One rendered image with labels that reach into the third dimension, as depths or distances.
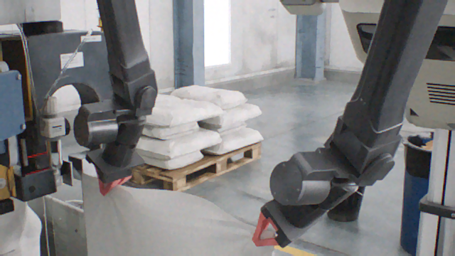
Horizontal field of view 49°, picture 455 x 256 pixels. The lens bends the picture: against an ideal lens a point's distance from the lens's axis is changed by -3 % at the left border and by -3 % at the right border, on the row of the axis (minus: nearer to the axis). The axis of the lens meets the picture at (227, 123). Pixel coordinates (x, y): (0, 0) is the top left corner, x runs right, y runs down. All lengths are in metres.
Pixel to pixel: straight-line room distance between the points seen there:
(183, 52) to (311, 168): 6.48
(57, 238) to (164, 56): 5.24
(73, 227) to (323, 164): 1.26
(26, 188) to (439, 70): 0.85
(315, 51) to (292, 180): 8.85
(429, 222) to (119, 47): 0.81
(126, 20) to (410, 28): 0.47
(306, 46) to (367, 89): 9.04
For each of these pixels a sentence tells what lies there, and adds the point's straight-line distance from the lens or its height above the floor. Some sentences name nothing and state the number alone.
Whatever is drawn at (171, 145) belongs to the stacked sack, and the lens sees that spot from 3.82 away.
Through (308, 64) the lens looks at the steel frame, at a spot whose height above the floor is 0.30.
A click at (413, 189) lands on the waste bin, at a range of 3.00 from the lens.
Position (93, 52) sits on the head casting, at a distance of 1.14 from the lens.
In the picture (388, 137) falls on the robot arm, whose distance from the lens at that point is 0.66.
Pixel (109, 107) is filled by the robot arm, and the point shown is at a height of 1.22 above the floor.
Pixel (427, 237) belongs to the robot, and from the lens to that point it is 1.30.
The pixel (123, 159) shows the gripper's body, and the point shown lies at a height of 1.11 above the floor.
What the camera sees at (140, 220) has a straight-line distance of 0.94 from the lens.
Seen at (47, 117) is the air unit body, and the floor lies 1.18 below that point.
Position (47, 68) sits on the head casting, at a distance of 1.08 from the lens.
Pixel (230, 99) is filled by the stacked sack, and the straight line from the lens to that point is 4.46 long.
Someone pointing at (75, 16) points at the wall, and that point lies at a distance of 6.03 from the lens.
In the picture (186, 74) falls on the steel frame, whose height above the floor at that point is 0.44.
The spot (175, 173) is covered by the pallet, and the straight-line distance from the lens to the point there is 3.90.
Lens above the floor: 1.39
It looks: 13 degrees down
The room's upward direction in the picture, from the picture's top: straight up
